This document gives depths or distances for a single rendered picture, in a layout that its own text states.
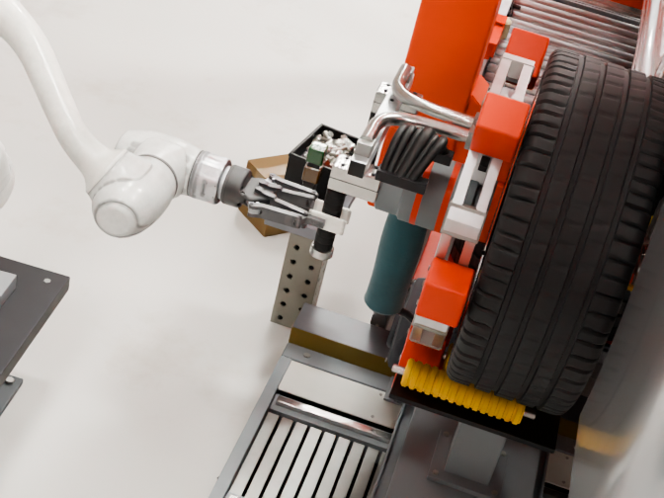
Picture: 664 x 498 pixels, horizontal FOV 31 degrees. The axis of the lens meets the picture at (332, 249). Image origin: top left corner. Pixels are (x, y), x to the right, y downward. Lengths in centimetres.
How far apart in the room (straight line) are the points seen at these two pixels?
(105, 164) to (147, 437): 96
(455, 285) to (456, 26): 80
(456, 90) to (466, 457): 80
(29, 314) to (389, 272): 79
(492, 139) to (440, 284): 25
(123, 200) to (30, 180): 168
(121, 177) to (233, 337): 120
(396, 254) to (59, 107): 77
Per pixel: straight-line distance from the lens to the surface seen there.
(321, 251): 222
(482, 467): 262
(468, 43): 266
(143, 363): 308
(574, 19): 513
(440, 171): 227
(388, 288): 255
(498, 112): 201
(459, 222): 204
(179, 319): 324
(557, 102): 208
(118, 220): 206
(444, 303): 201
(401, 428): 285
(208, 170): 220
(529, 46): 240
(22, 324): 268
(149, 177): 211
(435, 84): 271
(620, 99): 213
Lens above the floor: 198
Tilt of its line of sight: 33 degrees down
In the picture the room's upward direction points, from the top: 14 degrees clockwise
